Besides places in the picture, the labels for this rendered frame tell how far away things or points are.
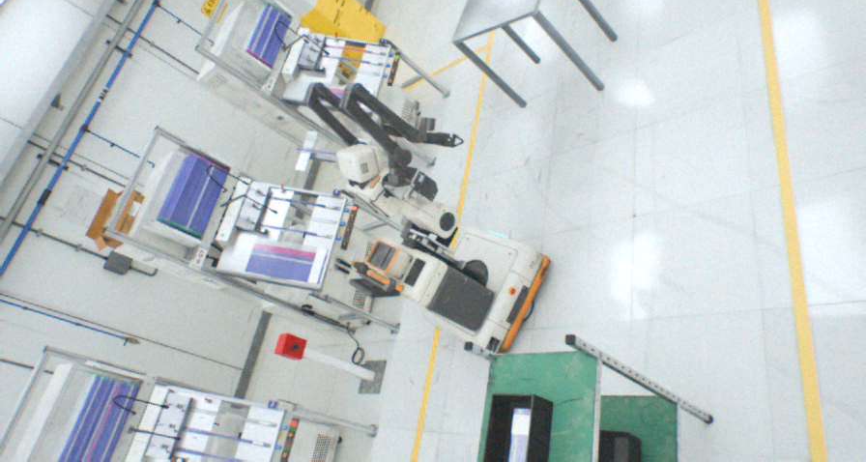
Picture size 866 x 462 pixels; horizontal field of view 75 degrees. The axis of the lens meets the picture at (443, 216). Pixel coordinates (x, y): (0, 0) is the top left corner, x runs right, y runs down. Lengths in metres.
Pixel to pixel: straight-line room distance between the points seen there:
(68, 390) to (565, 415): 2.80
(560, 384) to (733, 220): 1.42
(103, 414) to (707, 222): 3.32
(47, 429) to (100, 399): 0.30
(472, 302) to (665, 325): 0.97
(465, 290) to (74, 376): 2.23
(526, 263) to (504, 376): 1.21
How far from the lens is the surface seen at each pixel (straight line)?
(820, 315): 2.77
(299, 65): 4.75
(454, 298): 2.99
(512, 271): 3.20
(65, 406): 3.85
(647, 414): 2.49
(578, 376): 1.94
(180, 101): 5.92
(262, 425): 3.64
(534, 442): 1.89
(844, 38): 3.47
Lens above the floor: 2.56
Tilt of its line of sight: 37 degrees down
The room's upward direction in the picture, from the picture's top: 57 degrees counter-clockwise
